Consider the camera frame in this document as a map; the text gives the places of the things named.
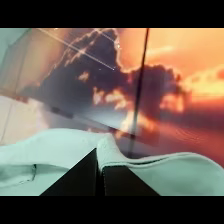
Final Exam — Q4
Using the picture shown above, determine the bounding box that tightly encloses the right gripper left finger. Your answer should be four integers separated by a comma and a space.
39, 147, 98, 197

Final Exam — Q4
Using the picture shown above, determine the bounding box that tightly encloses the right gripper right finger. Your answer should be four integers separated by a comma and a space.
101, 164, 162, 197

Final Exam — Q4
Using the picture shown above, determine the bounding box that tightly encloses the white garment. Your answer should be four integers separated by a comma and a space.
0, 127, 224, 197

